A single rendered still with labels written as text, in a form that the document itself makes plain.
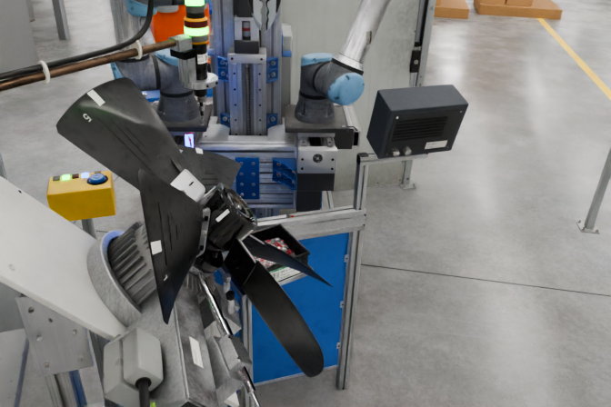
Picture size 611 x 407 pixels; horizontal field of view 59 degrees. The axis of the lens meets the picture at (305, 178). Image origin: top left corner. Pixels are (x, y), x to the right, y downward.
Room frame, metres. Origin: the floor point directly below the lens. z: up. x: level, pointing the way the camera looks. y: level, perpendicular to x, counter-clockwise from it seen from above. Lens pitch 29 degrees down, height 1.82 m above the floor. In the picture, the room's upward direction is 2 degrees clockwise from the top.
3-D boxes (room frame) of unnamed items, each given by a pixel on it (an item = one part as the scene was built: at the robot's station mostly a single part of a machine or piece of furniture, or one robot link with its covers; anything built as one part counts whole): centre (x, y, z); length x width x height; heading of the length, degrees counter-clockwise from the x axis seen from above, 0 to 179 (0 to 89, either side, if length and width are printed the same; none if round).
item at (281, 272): (1.25, 0.11, 0.85); 0.22 x 0.17 x 0.07; 124
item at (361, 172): (1.52, -0.18, 0.96); 0.03 x 0.03 x 0.20; 18
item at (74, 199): (1.26, 0.61, 1.02); 0.16 x 0.10 x 0.11; 108
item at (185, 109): (1.82, 0.47, 1.09); 0.15 x 0.15 x 0.10
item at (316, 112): (1.85, -0.03, 1.09); 0.15 x 0.15 x 0.10
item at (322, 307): (1.38, 0.23, 0.45); 0.82 x 0.02 x 0.66; 108
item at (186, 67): (1.00, 0.22, 1.50); 0.09 x 0.07 x 0.10; 143
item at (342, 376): (1.52, -0.18, 0.39); 0.04 x 0.04 x 0.78; 18
